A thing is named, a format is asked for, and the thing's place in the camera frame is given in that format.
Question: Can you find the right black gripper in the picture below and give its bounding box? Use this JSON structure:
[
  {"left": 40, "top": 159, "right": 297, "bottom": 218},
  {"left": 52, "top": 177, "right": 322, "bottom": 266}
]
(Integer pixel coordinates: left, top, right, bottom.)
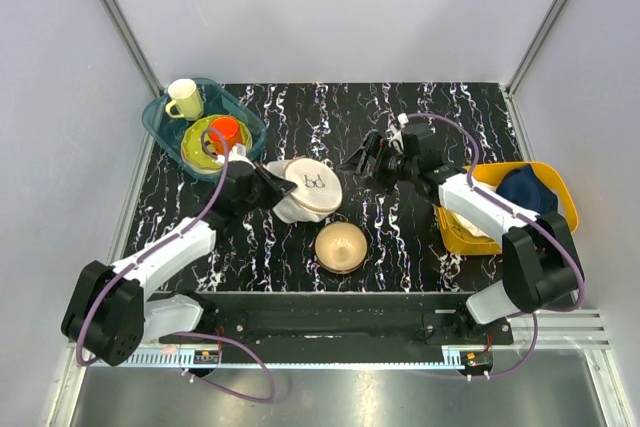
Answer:
[{"left": 337, "top": 132, "right": 418, "bottom": 197}]

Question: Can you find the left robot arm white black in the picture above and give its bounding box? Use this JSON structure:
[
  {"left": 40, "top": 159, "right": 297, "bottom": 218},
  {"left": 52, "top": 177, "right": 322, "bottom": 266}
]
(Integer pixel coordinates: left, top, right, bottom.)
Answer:
[{"left": 61, "top": 161, "right": 297, "bottom": 366}]

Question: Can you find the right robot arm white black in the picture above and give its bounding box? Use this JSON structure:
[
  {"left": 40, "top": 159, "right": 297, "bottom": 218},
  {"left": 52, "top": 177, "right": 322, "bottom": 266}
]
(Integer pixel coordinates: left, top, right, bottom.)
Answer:
[{"left": 340, "top": 124, "right": 584, "bottom": 344}]

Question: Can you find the orange cup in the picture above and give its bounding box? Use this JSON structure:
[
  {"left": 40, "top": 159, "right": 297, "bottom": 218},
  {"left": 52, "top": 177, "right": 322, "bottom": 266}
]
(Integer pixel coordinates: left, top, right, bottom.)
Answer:
[{"left": 207, "top": 116, "right": 243, "bottom": 155}]

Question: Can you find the black marble pattern mat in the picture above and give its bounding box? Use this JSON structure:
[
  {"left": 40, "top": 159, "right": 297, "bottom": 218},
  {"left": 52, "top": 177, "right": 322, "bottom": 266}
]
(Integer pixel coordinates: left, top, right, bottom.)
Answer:
[{"left": 119, "top": 81, "right": 566, "bottom": 294}]

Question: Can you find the yellow-green plate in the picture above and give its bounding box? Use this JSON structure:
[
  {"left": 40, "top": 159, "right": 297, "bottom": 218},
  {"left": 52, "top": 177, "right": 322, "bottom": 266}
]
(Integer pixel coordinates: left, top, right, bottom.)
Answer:
[{"left": 181, "top": 114, "right": 252, "bottom": 174}]

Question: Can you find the yellow plastic basket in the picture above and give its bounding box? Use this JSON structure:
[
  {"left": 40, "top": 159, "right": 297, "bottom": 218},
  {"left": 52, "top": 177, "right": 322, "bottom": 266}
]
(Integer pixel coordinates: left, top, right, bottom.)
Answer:
[{"left": 435, "top": 161, "right": 579, "bottom": 256}]

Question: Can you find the white cloth in basket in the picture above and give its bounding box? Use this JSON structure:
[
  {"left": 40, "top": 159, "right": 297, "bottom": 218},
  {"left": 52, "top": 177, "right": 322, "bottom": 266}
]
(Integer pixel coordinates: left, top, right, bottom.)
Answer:
[{"left": 445, "top": 210, "right": 494, "bottom": 244}]

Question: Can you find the teal plastic bin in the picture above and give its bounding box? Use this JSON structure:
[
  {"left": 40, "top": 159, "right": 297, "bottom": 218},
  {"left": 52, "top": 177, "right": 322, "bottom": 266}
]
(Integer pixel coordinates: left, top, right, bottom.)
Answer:
[{"left": 141, "top": 78, "right": 267, "bottom": 183}]

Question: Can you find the pale yellow mug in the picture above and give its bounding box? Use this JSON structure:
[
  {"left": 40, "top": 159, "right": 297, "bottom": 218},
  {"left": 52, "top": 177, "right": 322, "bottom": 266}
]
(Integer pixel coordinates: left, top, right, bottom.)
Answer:
[{"left": 165, "top": 78, "right": 204, "bottom": 121}]

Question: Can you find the navy blue garment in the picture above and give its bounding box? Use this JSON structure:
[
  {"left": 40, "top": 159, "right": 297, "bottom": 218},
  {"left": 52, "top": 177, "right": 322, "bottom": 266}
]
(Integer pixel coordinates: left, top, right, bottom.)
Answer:
[{"left": 496, "top": 165, "right": 559, "bottom": 214}]

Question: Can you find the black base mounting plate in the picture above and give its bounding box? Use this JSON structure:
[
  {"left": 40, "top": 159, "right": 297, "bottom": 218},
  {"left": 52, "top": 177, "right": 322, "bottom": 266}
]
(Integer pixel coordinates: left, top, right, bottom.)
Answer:
[{"left": 183, "top": 292, "right": 513, "bottom": 349}]

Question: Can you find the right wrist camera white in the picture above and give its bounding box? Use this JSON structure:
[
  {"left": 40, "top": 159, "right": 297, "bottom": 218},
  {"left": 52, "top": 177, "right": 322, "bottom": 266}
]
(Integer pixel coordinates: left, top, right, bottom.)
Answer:
[{"left": 386, "top": 113, "right": 409, "bottom": 154}]

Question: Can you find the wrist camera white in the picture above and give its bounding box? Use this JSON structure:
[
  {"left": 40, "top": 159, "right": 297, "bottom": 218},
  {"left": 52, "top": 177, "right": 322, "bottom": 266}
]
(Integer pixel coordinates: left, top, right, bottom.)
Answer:
[
  {"left": 227, "top": 143, "right": 252, "bottom": 165},
  {"left": 386, "top": 113, "right": 409, "bottom": 154}
]

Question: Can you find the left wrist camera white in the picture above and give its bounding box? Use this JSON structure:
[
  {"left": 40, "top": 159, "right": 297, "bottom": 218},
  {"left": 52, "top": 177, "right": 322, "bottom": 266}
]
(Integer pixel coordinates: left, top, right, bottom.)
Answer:
[{"left": 227, "top": 143, "right": 252, "bottom": 165}]

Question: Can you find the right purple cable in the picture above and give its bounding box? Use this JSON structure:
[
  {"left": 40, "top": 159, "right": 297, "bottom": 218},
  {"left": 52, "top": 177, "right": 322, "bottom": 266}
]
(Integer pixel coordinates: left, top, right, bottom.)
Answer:
[{"left": 407, "top": 112, "right": 586, "bottom": 381}]

